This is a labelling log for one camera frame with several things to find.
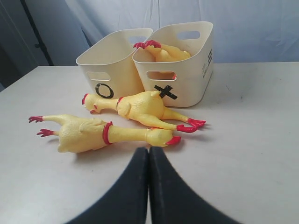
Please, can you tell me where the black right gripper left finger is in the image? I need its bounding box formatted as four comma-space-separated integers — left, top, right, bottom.
68, 147, 149, 224

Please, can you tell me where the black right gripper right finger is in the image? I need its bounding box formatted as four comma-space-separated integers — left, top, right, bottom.
149, 147, 239, 224

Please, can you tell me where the upright-headed yellow rubber chicken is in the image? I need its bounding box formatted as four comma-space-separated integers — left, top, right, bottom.
133, 40, 191, 80

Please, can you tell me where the cream bin marked X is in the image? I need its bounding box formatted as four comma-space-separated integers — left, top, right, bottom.
133, 21, 214, 107

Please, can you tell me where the cream bin marked O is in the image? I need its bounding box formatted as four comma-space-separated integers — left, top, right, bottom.
76, 28, 153, 99

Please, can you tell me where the blue-grey backdrop curtain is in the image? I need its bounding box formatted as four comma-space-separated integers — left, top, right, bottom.
0, 0, 299, 91

